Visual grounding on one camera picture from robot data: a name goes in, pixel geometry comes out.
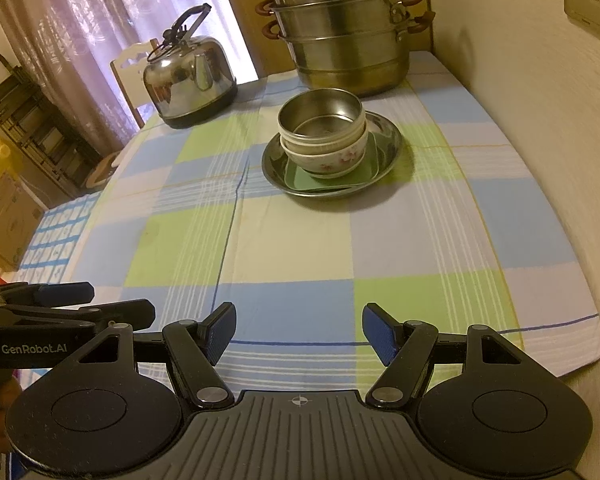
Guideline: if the dark folding rack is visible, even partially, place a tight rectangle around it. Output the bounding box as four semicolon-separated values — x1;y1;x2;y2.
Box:
0;52;103;196

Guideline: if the cream plastic bowl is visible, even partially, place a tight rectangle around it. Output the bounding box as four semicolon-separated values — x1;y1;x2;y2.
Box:
278;110;368;157

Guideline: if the white floral ceramic bowl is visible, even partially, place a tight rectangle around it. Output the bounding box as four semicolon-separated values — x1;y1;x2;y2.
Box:
280;130;369;180

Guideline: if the person's left hand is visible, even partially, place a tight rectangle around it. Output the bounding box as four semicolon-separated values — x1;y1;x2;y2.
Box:
0;375;27;456

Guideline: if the cardboard box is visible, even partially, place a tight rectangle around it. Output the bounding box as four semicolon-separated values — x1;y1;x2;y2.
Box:
0;172;46;271

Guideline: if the green square plate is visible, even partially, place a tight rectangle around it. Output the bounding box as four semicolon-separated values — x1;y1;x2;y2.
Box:
280;127;393;193

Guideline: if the steel kettle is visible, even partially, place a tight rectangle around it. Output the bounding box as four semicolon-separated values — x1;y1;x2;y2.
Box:
143;3;238;129

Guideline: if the pale patterned curtain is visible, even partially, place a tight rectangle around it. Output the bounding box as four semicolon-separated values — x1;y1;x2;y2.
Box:
0;0;258;146

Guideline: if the checked tablecloth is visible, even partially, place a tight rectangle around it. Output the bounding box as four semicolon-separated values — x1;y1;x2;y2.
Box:
77;50;600;396

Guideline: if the steel bowl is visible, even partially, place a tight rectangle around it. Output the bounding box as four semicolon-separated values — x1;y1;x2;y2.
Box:
278;88;365;142

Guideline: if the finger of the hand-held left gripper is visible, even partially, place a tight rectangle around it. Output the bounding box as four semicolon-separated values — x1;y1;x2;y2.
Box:
0;281;95;307
0;299;156;335

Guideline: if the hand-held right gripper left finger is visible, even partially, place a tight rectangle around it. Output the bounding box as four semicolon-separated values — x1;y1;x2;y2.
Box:
54;301;237;407

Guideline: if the blue white printed bedsheet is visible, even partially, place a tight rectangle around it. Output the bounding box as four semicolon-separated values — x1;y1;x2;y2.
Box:
17;192;101;283

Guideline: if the wooden chair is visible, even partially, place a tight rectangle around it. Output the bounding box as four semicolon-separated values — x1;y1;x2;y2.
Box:
110;38;161;128

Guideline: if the steel steamer pot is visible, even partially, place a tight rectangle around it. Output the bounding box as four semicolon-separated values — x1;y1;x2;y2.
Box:
255;0;437;100

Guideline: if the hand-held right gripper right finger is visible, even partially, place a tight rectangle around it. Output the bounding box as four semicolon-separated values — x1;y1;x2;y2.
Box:
362;302;547;409

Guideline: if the large steel plate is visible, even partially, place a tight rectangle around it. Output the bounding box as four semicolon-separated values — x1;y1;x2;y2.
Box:
261;110;405;200

